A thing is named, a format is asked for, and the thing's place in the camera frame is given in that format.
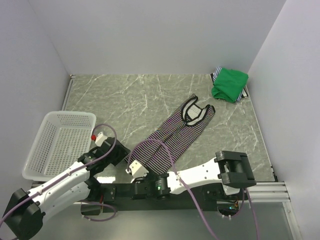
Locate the black white striped tank top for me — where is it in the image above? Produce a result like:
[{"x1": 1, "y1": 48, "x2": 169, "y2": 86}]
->
[{"x1": 124, "y1": 94, "x2": 216, "y2": 175}]

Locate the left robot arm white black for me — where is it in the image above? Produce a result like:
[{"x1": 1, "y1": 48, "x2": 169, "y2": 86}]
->
[{"x1": 0, "y1": 137, "x2": 130, "y2": 240}]

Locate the green folded tank top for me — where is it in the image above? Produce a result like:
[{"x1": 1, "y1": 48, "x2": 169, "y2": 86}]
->
[{"x1": 211, "y1": 67, "x2": 249, "y2": 104}]

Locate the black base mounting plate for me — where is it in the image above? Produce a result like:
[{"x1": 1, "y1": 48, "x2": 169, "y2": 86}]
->
[{"x1": 85, "y1": 183, "x2": 245, "y2": 212}]

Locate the white plastic basket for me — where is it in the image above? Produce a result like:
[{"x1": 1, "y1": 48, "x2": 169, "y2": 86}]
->
[{"x1": 22, "y1": 110, "x2": 97, "y2": 182}]

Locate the blue white striped folded top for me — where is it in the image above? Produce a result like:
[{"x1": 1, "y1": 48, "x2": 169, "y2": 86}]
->
[{"x1": 209, "y1": 66, "x2": 250, "y2": 102}]

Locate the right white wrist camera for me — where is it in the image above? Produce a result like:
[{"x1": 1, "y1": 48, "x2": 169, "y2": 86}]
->
[{"x1": 126, "y1": 160, "x2": 149, "y2": 179}]

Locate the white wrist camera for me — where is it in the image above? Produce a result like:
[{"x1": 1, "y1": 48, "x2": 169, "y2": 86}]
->
[
  {"x1": 91, "y1": 131, "x2": 108, "y2": 147},
  {"x1": 126, "y1": 160, "x2": 149, "y2": 179}
]

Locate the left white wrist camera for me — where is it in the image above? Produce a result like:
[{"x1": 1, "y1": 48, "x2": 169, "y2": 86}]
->
[{"x1": 91, "y1": 131, "x2": 108, "y2": 147}]

